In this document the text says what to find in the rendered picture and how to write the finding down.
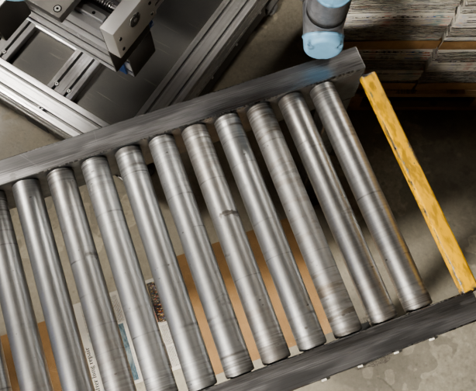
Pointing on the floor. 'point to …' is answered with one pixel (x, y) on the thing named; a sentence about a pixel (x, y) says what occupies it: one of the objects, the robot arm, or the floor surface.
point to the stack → (440, 60)
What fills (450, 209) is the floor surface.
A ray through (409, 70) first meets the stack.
